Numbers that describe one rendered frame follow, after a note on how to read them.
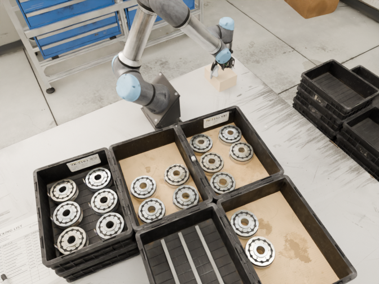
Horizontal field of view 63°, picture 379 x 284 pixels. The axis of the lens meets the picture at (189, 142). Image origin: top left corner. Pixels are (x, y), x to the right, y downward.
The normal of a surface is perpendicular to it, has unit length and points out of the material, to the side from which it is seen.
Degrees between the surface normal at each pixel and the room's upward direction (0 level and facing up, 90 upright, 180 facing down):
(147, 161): 0
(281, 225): 0
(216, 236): 0
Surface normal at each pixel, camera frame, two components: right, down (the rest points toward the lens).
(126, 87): -0.56, -0.06
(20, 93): -0.03, -0.62
